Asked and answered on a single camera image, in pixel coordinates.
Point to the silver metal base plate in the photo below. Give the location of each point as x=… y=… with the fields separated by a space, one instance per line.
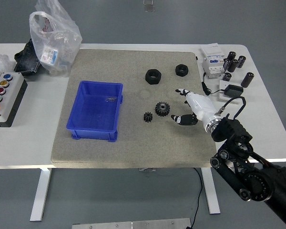
x=133 y=225

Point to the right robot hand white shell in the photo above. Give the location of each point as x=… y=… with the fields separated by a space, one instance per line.
x=200 y=105

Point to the grey under-table bracket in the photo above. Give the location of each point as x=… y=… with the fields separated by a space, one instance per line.
x=146 y=169

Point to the grey-brown mat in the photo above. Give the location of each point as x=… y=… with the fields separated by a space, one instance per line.
x=133 y=148

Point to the grey floor fixture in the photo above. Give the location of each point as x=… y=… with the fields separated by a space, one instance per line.
x=149 y=8

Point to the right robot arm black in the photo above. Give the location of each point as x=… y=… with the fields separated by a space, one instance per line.
x=231 y=130

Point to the large black gear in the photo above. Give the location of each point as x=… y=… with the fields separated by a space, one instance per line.
x=158 y=109

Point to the large black hex nut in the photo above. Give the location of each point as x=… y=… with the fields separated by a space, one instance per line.
x=147 y=77

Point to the small black gear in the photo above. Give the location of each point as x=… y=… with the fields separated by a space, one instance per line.
x=148 y=117

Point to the grey push-button control box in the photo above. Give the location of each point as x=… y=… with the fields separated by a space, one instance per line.
x=12 y=102

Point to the white table leg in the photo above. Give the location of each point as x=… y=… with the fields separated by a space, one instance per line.
x=41 y=190
x=211 y=190

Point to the black pouch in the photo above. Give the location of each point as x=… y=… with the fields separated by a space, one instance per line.
x=26 y=59

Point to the white and blue carton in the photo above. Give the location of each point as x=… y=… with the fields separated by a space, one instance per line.
x=48 y=56

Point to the blue plastic box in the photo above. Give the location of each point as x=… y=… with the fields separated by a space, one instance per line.
x=93 y=107

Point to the black power adapter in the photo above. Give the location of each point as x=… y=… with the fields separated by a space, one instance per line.
x=233 y=90

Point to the white circuit breaker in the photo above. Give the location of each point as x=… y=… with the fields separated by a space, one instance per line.
x=212 y=65

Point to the clear plastic bag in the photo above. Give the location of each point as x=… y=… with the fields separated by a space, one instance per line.
x=62 y=40

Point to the small black hex nut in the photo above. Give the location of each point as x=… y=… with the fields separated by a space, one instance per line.
x=177 y=71

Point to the white square plate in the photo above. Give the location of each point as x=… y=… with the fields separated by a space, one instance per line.
x=222 y=84

